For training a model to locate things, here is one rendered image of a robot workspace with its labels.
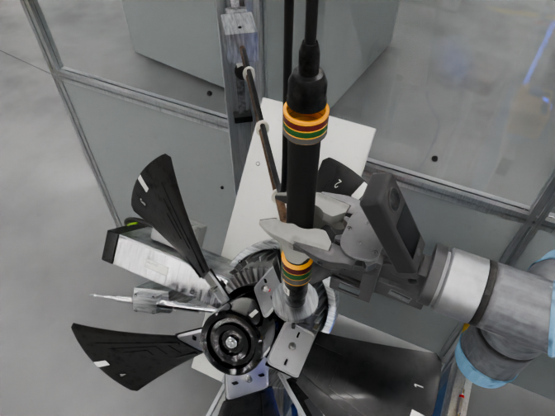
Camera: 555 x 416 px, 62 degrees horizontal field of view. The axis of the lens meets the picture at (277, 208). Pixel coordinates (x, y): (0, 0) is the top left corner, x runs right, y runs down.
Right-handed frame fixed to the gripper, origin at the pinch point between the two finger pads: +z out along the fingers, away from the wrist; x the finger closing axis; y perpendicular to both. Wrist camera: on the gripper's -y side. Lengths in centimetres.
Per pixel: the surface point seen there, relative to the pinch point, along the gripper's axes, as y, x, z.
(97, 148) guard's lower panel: 94, 70, 117
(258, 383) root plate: 46.7, -5.6, 1.4
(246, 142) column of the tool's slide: 49, 57, 36
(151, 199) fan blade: 23.7, 10.1, 31.0
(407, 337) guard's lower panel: 147, 70, -30
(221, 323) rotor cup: 32.5, -3.3, 9.1
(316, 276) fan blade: 22.7, 6.8, -4.0
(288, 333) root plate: 37.2, 2.1, -1.4
